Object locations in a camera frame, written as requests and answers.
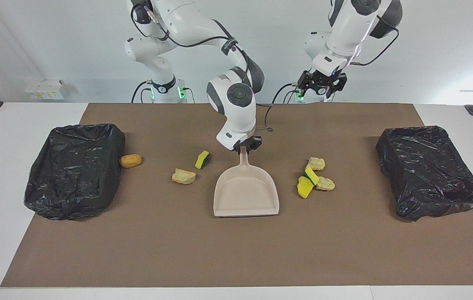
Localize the white wall socket box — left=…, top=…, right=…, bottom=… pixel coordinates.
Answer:
left=24, top=79, right=70, bottom=101

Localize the black bag-lined bin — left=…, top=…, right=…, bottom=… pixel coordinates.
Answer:
left=24, top=123, right=126, bottom=221
left=375, top=125, right=473, bottom=222

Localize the black base cable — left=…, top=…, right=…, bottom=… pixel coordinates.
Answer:
left=131, top=80, right=155, bottom=103
left=272, top=82, right=301, bottom=105

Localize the orange-brown nugget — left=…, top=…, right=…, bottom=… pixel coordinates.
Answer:
left=119, top=154, right=142, bottom=169

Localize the beige plastic dustpan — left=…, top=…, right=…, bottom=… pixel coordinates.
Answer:
left=213, top=146, right=280, bottom=218

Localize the black right base cable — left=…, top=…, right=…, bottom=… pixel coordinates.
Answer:
left=131, top=80, right=155, bottom=103

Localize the small yellow green sponge piece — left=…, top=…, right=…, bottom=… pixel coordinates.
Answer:
left=195, top=150, right=211, bottom=170

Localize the large brown table mat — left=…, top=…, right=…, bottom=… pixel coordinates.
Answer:
left=0, top=103, right=473, bottom=288

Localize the blocky yellow sponge piece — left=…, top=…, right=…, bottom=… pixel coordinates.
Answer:
left=304, top=167, right=320, bottom=185

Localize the black left base cable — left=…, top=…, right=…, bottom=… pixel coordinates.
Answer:
left=272, top=82, right=301, bottom=105

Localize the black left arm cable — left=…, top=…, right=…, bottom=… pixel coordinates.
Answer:
left=349, top=15, right=400, bottom=67

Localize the notched yellow sponge piece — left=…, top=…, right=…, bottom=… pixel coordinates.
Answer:
left=297, top=176, right=315, bottom=200

